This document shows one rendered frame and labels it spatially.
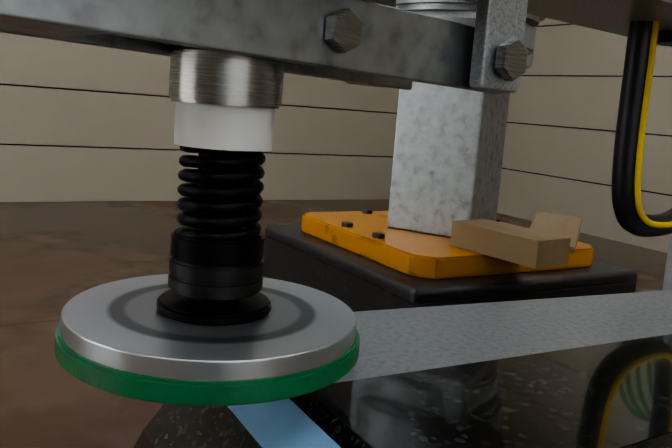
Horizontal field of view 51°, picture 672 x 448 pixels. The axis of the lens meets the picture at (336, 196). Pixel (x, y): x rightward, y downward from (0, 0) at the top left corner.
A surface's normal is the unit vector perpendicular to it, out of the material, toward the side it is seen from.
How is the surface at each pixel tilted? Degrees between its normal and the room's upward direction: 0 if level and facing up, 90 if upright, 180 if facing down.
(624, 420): 0
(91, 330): 0
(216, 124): 90
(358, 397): 0
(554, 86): 90
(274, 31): 90
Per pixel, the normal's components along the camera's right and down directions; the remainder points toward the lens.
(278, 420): -0.55, -0.71
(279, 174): 0.52, 0.15
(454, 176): -0.48, 0.07
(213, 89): -0.01, 0.13
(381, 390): 0.07, -0.99
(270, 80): 0.82, 0.14
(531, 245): -0.77, 0.02
